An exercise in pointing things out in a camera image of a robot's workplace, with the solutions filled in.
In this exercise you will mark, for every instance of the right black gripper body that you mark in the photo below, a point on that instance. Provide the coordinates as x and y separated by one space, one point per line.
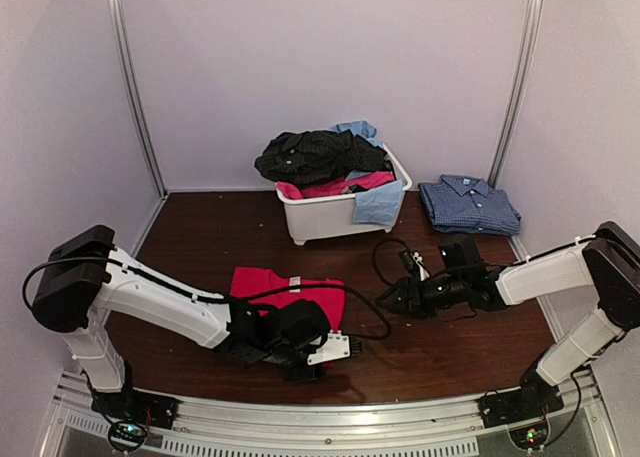
425 304

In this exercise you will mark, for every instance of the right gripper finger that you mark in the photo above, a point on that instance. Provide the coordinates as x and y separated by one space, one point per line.
397 307
399 292

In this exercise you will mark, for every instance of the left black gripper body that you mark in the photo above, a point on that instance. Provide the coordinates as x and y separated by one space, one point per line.
281 356

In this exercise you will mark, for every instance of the red t-shirt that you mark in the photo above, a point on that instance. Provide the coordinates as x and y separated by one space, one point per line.
280 292

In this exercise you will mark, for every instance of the black striped shirt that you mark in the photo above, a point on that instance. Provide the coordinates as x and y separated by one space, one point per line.
316 157

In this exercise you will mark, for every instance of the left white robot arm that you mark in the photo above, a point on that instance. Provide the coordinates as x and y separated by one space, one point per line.
89 272

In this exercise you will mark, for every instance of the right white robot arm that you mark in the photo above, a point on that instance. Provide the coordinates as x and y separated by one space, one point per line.
607 260

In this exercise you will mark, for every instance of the white plastic laundry bin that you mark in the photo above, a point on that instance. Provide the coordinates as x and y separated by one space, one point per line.
325 217

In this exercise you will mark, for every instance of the folded blue checkered shirt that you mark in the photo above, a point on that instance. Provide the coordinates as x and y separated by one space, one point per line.
469 205

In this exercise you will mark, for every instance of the light blue shirt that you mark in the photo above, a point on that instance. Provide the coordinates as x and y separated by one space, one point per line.
381 204

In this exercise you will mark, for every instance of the pink garment in bin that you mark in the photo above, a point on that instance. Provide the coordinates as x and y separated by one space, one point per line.
354 182

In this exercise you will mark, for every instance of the right circuit board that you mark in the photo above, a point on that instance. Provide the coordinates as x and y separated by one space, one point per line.
529 436

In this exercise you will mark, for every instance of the circuit board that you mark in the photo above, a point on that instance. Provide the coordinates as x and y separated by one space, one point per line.
126 437
529 436

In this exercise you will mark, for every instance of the left circuit board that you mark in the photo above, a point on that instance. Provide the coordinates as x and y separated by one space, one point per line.
126 437

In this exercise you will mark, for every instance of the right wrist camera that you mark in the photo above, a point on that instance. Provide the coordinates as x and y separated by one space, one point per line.
414 264

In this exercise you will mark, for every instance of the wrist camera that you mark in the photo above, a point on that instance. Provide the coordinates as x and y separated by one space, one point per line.
414 264
337 346

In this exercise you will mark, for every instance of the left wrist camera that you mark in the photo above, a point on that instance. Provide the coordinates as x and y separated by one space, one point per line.
337 346

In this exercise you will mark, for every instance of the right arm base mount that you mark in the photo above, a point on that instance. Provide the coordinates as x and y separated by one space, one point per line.
510 407

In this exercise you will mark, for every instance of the front aluminium rail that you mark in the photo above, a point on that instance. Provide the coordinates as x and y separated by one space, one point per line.
441 427

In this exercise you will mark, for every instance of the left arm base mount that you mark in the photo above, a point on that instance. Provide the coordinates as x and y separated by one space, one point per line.
144 408

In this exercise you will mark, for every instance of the right aluminium frame post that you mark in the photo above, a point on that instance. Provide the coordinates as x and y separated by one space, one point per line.
529 37

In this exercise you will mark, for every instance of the aluminium frame post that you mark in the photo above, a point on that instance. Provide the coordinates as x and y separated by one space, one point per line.
529 37
117 14

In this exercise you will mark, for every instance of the left aluminium frame post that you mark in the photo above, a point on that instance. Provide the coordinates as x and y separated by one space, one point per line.
117 14

